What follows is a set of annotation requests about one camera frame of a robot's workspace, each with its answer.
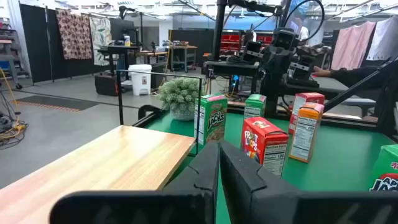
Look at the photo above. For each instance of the pink hanging cloth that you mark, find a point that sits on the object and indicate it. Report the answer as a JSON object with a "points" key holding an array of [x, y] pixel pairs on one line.
{"points": [[353, 46]]}

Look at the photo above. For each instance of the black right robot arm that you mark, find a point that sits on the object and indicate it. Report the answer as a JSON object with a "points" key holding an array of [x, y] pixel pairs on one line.
{"points": [[270, 93]]}

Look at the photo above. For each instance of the grey metal rack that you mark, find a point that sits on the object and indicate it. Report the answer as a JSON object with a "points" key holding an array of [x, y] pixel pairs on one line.
{"points": [[7, 57]]}

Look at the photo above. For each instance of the red storage bins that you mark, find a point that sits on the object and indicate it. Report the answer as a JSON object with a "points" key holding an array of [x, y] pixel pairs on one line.
{"points": [[230, 42]]}

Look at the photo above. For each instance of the black case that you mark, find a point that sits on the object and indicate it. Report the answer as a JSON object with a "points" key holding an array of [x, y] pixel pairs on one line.
{"points": [[105, 85]]}

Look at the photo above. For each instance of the white leaf print curtain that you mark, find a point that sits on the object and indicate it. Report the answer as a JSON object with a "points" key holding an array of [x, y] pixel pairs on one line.
{"points": [[101, 37]]}

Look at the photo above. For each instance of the wooden shelf black metal frame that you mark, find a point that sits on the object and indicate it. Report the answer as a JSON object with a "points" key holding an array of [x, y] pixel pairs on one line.
{"points": [[109, 161]]}

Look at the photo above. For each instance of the brown floral curtain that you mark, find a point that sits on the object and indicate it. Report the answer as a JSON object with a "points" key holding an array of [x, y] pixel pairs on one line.
{"points": [[74, 34]]}

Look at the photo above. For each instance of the wooden workbench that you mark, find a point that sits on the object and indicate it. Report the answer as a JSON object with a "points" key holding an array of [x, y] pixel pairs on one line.
{"points": [[183, 47]]}

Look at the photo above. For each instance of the Froot Loops red cereal box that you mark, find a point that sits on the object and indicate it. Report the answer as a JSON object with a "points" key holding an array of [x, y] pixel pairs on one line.
{"points": [[306, 98], [261, 143]]}

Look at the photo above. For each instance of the black room divider panel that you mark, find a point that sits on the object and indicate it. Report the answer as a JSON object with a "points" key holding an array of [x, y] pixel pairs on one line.
{"points": [[37, 46]]}

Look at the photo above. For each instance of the green table mat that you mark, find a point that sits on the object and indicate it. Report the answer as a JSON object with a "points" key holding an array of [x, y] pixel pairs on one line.
{"points": [[335, 161]]}

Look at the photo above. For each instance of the person's forearm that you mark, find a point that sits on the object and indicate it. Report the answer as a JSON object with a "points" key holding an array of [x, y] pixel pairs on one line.
{"points": [[354, 76]]}

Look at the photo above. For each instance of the black computer monitor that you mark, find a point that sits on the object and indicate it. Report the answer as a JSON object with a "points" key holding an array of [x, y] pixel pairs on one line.
{"points": [[122, 29]]}

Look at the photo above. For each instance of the black work table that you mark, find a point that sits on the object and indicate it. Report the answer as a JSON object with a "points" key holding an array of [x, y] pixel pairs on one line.
{"points": [[230, 68]]}

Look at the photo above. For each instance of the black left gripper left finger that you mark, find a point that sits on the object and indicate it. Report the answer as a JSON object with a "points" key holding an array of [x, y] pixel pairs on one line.
{"points": [[192, 199]]}

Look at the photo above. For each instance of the black floor mat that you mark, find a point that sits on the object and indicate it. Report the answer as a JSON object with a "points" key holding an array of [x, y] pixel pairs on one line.
{"points": [[59, 102]]}

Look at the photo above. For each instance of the black standing desk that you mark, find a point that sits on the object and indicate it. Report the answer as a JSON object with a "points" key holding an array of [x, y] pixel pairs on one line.
{"points": [[119, 49]]}

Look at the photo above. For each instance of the white hanging cloth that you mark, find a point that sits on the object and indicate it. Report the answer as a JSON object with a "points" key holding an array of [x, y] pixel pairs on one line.
{"points": [[384, 39]]}

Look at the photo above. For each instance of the Frosted Mini Wheats orange box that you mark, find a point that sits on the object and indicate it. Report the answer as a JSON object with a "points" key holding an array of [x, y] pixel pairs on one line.
{"points": [[304, 137]]}

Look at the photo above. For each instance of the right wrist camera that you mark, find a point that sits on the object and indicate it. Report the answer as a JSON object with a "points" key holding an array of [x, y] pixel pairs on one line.
{"points": [[284, 39]]}

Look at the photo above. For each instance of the Apple Jacks green cereal box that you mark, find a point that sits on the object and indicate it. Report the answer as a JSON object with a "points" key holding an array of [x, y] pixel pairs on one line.
{"points": [[387, 168], [255, 107], [214, 121]]}

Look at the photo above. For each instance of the black overhead frame beam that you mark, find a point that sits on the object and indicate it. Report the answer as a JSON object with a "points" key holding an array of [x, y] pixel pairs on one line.
{"points": [[219, 31]]}

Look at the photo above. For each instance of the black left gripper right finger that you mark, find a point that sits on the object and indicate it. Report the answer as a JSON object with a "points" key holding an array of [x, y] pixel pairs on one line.
{"points": [[255, 199]]}

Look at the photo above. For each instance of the green plant in white pot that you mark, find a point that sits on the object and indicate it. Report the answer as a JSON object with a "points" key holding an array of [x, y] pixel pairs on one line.
{"points": [[178, 93]]}

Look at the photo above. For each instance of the white trash bin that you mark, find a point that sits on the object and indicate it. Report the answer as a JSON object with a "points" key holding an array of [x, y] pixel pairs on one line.
{"points": [[140, 81]]}

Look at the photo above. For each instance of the person's hand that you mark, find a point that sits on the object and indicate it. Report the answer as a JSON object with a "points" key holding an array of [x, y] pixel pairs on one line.
{"points": [[321, 72]]}

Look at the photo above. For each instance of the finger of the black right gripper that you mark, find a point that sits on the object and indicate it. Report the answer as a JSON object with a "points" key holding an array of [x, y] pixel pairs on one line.
{"points": [[271, 62], [284, 62]]}

